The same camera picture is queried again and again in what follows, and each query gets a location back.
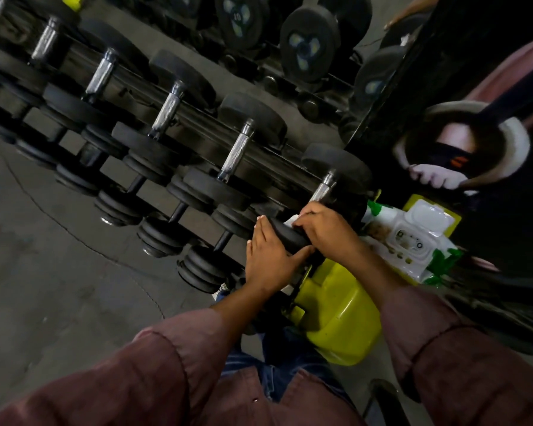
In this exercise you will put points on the person's right hand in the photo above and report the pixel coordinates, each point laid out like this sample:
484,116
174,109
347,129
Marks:
333,230

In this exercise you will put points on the person's left hand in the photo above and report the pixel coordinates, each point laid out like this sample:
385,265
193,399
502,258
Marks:
268,261

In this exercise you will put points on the white cleaning cloth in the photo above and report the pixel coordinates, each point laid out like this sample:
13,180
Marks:
291,220

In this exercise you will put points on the row of ribbed plate dumbbells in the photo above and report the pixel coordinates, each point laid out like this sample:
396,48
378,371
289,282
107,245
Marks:
204,270

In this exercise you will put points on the white green wet wipes packet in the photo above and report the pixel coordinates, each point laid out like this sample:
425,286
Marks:
408,239

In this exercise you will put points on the person's right forearm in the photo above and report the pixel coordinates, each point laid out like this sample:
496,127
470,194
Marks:
448,359

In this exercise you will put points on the person's left forearm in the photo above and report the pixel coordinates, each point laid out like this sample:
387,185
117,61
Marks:
137,377

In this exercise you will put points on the person's blue jeans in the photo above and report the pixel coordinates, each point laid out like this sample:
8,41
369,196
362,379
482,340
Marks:
288,359

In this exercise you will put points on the black curved metal bar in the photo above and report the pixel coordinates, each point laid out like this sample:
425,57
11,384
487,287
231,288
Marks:
386,403

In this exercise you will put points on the gymnast wall poster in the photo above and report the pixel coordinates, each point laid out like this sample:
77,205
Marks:
493,62

